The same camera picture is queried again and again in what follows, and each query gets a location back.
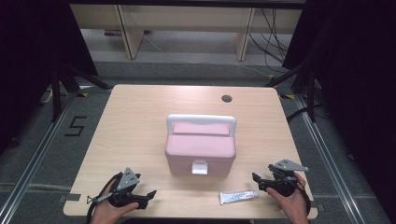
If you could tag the black metal stand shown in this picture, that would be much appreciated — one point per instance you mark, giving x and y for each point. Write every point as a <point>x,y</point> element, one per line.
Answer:
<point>56,93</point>
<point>311,93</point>

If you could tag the person's left hand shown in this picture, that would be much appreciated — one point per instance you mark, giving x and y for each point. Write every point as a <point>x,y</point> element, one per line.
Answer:
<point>104,211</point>

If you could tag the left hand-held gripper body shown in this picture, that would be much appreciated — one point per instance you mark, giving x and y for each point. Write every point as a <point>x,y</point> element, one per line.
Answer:
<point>127,180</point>

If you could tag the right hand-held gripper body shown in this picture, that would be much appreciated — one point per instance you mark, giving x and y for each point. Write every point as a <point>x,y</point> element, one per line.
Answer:
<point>285,183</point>

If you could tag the grey tape strip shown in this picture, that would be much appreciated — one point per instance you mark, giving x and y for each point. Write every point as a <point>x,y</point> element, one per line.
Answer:
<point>70,197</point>

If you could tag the person's right hand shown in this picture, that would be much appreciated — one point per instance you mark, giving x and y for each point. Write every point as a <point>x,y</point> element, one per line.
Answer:
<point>294,207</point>

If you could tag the white ointment tube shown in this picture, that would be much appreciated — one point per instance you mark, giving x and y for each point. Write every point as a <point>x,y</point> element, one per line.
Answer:
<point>236,197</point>

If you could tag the black curtain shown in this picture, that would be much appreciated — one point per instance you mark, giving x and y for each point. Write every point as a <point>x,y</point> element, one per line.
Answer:
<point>28,46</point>
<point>358,62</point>

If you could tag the metal floor rail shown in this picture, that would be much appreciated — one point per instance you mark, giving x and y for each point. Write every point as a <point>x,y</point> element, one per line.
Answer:
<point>31,168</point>
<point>327,161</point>

